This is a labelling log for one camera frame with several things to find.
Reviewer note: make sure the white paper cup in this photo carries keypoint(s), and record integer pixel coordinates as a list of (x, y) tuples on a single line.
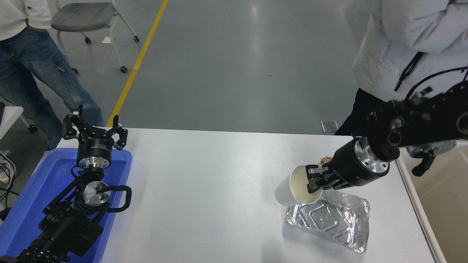
[(287, 190)]

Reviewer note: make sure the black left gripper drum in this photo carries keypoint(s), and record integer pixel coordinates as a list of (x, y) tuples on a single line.
[(94, 148)]

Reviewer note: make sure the grey seat wheeled chair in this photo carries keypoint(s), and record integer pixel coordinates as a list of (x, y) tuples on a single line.
[(82, 16)]

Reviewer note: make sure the metal floor plate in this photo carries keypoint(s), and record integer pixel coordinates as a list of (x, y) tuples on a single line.
[(329, 126)]

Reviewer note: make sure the silver foil tray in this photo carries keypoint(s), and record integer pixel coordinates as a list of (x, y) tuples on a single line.
[(332, 219)]

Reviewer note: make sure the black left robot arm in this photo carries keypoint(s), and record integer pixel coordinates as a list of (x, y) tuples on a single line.
[(69, 226)]

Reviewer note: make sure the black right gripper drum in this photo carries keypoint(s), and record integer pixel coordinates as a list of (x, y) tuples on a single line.
[(345, 170)]

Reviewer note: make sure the large pale bin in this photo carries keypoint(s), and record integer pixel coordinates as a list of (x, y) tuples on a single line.
[(442, 212)]

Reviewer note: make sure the small white table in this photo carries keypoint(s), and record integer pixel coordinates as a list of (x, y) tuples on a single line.
[(9, 118)]

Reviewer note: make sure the crumpled tan paper ball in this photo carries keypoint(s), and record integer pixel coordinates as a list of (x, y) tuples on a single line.
[(325, 160)]

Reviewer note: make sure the person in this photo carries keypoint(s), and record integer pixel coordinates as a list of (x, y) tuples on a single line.
[(402, 36), (33, 69)]

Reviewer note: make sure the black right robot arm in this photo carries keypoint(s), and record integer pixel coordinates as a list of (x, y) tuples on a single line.
[(420, 124)]

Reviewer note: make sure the blue plastic tray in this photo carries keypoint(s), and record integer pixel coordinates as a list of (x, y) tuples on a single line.
[(40, 182)]

